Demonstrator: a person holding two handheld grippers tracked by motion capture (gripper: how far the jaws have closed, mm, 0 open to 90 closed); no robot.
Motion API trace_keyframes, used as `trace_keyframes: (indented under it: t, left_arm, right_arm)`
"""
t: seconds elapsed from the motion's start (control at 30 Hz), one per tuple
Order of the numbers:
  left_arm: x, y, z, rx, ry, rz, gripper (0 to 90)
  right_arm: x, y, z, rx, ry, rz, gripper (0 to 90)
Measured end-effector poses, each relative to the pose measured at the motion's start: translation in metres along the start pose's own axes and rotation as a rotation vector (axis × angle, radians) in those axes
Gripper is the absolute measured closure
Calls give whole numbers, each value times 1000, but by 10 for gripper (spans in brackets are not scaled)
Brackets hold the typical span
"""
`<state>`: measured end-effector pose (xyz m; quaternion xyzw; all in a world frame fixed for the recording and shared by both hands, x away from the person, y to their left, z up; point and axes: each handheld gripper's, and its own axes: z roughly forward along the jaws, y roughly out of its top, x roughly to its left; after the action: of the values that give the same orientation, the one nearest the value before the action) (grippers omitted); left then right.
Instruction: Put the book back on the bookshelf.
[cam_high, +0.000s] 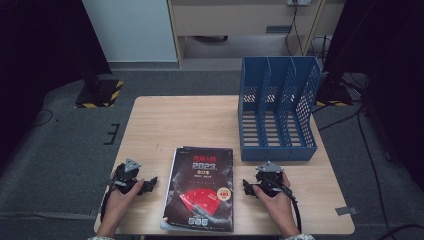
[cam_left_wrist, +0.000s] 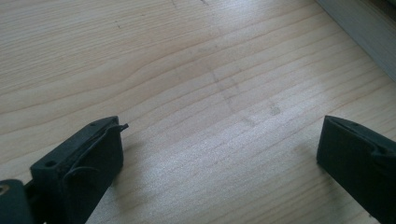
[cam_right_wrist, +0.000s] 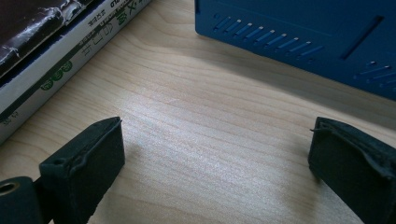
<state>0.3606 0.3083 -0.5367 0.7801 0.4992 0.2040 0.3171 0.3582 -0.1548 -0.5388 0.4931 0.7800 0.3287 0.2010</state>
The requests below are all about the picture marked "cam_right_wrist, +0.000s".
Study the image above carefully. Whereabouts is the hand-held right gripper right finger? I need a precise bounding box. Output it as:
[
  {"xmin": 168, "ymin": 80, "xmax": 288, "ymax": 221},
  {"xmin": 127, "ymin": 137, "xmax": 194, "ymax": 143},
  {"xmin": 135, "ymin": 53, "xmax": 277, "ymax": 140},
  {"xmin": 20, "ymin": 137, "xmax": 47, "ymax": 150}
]
[{"xmin": 307, "ymin": 116, "xmax": 396, "ymax": 224}]

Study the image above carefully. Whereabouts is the blue plastic file rack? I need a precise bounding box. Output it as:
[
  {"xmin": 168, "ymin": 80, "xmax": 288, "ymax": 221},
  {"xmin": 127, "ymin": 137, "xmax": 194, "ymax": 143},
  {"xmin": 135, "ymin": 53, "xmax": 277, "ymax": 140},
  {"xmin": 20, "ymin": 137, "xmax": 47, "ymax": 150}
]
[{"xmin": 194, "ymin": 0, "xmax": 396, "ymax": 102}]

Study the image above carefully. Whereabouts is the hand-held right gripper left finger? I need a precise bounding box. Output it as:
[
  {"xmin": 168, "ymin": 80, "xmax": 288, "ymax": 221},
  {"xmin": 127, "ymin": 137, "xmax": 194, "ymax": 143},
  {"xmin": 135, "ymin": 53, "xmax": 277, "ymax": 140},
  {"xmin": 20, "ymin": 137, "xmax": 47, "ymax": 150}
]
[{"xmin": 38, "ymin": 116, "xmax": 126, "ymax": 224}]

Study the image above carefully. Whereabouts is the dark cover magazine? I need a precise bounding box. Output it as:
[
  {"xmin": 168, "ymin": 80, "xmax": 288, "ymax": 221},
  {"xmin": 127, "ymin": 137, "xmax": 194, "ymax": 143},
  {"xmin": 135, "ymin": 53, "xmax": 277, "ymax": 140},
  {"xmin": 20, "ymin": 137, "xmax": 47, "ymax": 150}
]
[{"xmin": 0, "ymin": 0, "xmax": 153, "ymax": 146}]

